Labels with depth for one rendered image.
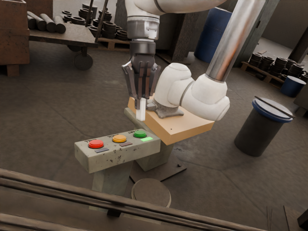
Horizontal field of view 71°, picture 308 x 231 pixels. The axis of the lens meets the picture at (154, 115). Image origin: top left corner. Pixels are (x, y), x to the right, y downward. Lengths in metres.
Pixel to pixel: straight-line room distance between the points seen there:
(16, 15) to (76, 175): 1.36
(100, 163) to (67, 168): 0.79
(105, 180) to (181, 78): 0.63
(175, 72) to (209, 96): 0.21
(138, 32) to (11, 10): 1.60
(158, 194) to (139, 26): 0.47
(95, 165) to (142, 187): 0.16
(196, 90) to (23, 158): 1.04
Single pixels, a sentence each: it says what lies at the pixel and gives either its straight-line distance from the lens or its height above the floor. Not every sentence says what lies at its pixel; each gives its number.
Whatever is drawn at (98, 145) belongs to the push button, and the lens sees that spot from 0.62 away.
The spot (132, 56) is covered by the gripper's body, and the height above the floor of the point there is 0.84.
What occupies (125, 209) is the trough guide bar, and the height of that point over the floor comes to 0.71.
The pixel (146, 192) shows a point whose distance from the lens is 0.66.
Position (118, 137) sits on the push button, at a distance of 0.66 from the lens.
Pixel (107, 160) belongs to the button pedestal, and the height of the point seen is 0.60.
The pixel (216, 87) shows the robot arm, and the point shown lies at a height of 0.69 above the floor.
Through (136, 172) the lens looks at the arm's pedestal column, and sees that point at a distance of 1.38.
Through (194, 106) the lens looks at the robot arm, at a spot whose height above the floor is 0.57.
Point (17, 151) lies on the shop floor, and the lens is 1.51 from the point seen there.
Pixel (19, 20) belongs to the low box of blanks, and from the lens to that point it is 2.15.
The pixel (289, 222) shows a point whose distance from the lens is 1.71.
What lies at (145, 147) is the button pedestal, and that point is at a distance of 0.66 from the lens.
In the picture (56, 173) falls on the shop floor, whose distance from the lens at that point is 1.36.
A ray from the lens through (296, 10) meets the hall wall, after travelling 11.99.
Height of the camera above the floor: 1.03
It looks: 32 degrees down
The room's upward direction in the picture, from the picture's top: 17 degrees clockwise
